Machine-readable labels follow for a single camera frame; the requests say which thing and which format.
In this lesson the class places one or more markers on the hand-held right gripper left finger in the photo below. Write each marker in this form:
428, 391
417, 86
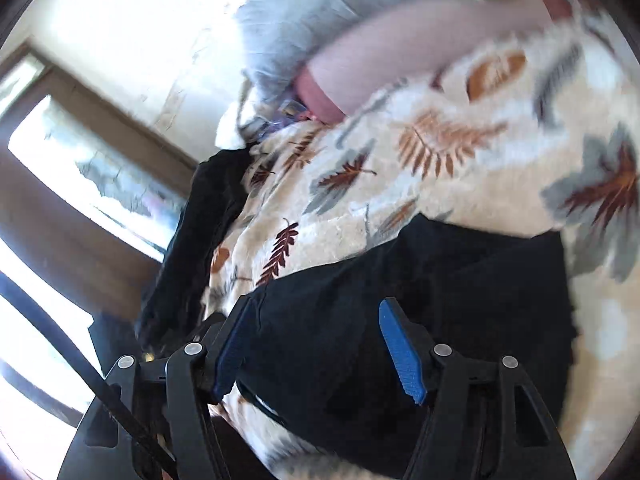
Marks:
231, 351

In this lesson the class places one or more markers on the black pants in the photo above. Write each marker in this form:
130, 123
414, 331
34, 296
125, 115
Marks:
400, 285

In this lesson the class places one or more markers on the brown wooden door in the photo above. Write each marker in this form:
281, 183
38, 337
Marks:
60, 210

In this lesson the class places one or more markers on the leaf print blanket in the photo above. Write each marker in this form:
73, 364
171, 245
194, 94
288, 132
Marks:
450, 160

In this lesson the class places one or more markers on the dark cloth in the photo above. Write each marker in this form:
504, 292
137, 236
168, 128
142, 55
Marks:
200, 240

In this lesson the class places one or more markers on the pink bolster pillow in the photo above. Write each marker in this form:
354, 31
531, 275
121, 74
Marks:
380, 60

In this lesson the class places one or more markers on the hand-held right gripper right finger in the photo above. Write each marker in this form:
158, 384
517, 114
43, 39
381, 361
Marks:
403, 355

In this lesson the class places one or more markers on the grey pillow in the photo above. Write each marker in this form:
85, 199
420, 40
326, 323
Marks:
310, 15

